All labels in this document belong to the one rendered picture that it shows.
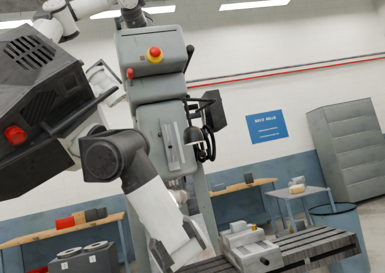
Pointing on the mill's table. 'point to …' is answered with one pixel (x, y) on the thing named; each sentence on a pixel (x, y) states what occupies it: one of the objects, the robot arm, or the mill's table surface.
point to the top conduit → (189, 55)
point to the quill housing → (188, 168)
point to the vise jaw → (244, 237)
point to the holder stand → (87, 260)
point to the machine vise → (251, 254)
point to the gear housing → (155, 90)
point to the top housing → (157, 32)
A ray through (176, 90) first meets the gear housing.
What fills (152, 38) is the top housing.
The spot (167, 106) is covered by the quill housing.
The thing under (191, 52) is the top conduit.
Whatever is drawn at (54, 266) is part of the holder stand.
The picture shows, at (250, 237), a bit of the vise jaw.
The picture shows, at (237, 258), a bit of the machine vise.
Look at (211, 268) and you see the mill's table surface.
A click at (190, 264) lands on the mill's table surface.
